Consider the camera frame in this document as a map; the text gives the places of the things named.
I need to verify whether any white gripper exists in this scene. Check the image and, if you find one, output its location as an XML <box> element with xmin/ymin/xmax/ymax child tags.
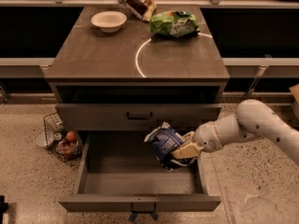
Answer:
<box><xmin>171</xmin><ymin>121</ymin><xmax>223</xmax><ymax>160</ymax></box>

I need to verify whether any black wire basket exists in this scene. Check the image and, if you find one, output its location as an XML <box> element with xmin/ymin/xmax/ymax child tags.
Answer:
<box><xmin>44</xmin><ymin>113</ymin><xmax>82</xmax><ymax>161</ymax></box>

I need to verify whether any brown snack bag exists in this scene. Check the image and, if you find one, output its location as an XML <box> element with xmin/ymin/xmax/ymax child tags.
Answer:
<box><xmin>119</xmin><ymin>0</ymin><xmax>156</xmax><ymax>21</ymax></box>

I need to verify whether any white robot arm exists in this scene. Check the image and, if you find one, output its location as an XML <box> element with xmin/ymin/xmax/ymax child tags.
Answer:
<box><xmin>171</xmin><ymin>99</ymin><xmax>299</xmax><ymax>164</ymax></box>

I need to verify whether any blue chip bag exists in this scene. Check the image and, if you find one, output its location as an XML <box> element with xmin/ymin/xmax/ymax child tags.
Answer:
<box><xmin>144</xmin><ymin>122</ymin><xmax>195</xmax><ymax>171</ymax></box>

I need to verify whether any orange fruit in basket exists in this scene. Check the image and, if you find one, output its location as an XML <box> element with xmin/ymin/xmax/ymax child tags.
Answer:
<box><xmin>65</xmin><ymin>132</ymin><xmax>77</xmax><ymax>143</ymax></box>

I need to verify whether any green chip bag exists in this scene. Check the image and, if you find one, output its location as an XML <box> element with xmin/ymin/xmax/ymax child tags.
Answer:
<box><xmin>149</xmin><ymin>10</ymin><xmax>201</xmax><ymax>38</ymax></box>

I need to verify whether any grey drawer cabinet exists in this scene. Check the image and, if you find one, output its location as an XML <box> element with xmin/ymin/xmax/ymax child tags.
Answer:
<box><xmin>45</xmin><ymin>5</ymin><xmax>230</xmax><ymax>141</ymax></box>

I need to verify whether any white paper bowl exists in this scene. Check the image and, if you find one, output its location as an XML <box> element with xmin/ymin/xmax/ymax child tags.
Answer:
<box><xmin>91</xmin><ymin>11</ymin><xmax>127</xmax><ymax>33</ymax></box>

